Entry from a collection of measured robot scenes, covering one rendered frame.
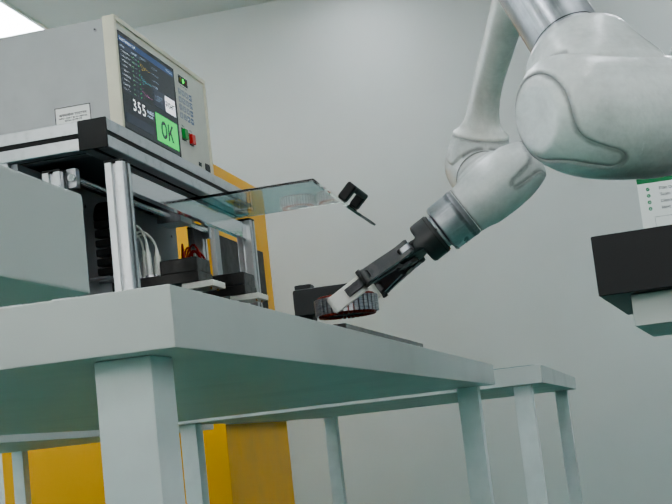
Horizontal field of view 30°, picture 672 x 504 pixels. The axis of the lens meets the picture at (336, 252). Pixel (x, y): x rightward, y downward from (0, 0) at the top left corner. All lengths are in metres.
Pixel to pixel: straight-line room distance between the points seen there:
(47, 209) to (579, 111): 1.02
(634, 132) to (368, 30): 6.20
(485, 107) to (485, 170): 0.17
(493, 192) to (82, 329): 1.23
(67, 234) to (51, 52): 1.50
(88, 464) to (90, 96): 3.98
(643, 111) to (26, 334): 0.83
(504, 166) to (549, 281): 5.14
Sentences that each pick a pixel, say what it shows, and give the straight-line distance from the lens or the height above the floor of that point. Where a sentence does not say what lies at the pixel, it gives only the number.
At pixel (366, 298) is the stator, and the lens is 2.15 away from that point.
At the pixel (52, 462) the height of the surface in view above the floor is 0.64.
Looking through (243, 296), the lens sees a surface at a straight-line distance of 2.21.
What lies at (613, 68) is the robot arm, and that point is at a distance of 1.56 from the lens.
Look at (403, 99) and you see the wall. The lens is 7.55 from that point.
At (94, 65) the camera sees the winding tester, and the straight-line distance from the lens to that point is 2.06.
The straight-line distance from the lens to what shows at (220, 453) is 5.67.
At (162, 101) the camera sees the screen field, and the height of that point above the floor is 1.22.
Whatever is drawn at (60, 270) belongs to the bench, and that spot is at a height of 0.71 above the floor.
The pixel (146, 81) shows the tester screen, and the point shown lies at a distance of 2.15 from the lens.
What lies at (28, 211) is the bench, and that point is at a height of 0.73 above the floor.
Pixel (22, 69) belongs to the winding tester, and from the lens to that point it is 2.12.
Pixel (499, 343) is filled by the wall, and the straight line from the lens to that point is 7.26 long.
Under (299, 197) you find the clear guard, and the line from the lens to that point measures 2.33.
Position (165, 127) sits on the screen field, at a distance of 2.20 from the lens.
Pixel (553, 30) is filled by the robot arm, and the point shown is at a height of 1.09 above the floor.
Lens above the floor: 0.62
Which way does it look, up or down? 8 degrees up
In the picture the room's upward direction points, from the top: 6 degrees counter-clockwise
